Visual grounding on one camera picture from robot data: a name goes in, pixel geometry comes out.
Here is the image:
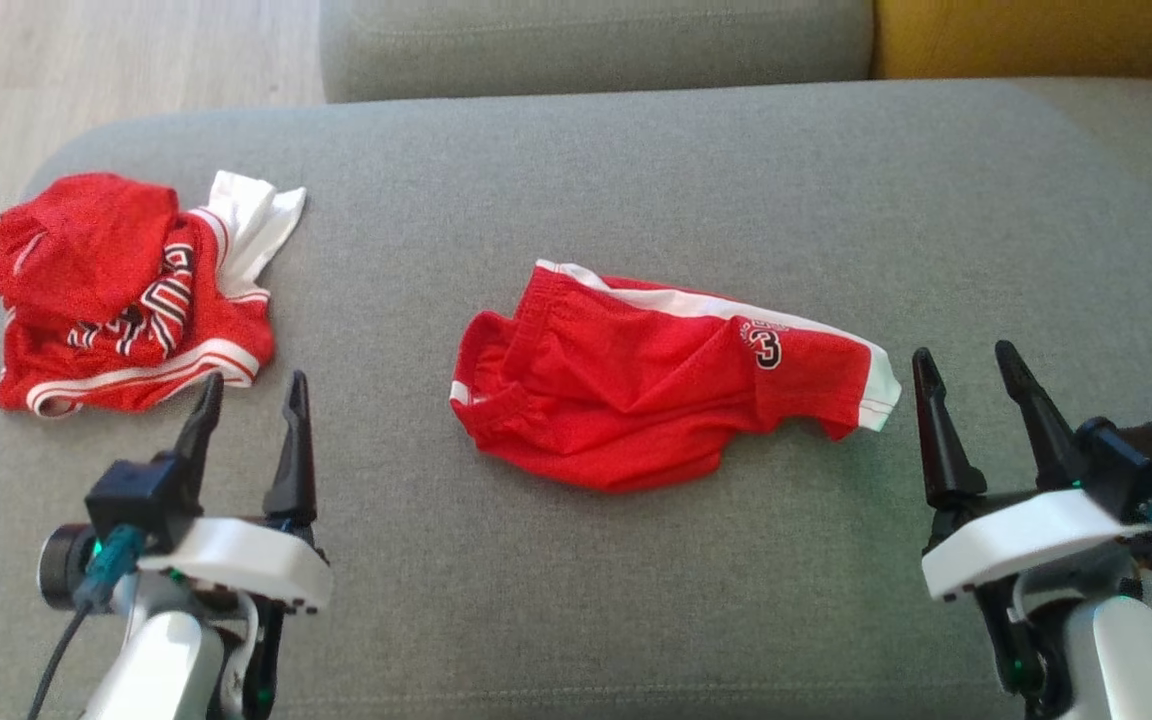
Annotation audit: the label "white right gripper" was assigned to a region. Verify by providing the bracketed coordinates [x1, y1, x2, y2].
[912, 340, 1152, 603]

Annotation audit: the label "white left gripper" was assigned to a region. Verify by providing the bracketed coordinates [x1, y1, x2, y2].
[39, 370, 334, 616]

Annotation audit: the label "red basketball jersey white trim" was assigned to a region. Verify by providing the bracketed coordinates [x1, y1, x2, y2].
[0, 170, 308, 419]

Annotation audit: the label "red shorts with white stripe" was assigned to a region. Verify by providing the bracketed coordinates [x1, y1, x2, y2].
[450, 260, 903, 494]

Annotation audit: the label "wide yellow sofa backrest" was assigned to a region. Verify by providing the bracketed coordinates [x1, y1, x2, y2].
[870, 0, 1152, 82]

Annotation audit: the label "long grey sofa seat cushion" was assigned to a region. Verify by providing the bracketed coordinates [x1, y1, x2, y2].
[319, 0, 876, 105]

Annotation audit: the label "left arm teal-plug black cable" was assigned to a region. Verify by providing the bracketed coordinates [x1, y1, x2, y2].
[26, 525, 149, 720]

